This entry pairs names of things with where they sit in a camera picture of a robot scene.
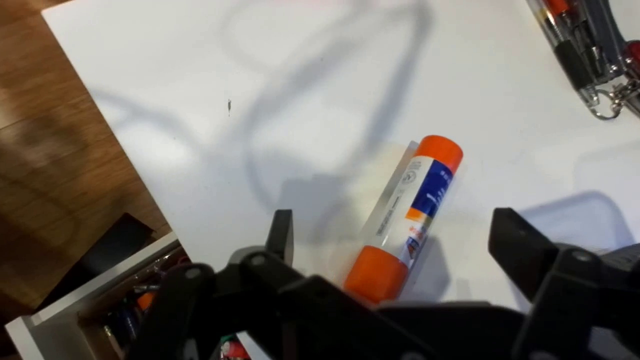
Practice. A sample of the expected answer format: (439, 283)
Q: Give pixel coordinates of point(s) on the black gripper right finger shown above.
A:
(523, 253)

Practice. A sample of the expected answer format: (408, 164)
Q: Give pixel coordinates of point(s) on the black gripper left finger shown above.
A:
(281, 237)

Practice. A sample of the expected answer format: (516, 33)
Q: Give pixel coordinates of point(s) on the orange glue stick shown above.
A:
(394, 235)

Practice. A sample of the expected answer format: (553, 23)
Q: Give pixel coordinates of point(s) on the white desk with drawers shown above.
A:
(234, 108)

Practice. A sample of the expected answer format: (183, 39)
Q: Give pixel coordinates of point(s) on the open white drawer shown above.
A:
(97, 319)

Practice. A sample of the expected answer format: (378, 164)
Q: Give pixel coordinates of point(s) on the black pen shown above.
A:
(566, 30)

